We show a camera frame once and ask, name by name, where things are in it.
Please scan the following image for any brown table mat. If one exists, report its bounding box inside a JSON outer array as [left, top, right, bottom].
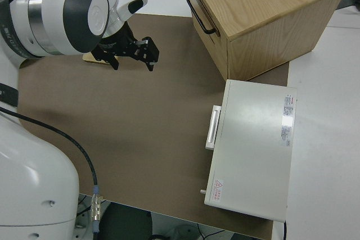
[[16, 13, 291, 240]]

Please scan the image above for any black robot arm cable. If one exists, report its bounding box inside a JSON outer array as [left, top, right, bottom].
[[0, 0, 102, 236]]

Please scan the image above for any light wooden drawer cabinet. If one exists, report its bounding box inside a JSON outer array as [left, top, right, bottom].
[[182, 0, 349, 81]]

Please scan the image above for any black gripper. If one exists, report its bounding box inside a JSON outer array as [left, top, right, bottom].
[[94, 24, 160, 73]]

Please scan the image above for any bamboo mug rack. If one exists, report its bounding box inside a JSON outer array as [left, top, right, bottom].
[[82, 52, 119, 67]]

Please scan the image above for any white toaster oven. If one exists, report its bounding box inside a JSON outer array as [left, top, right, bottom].
[[199, 79, 299, 223]]

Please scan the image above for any black cabinet drawer handle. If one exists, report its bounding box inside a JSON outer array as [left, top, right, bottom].
[[185, 0, 218, 36]]

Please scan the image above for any white oven door handle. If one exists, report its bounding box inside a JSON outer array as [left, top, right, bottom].
[[205, 105, 223, 151]]

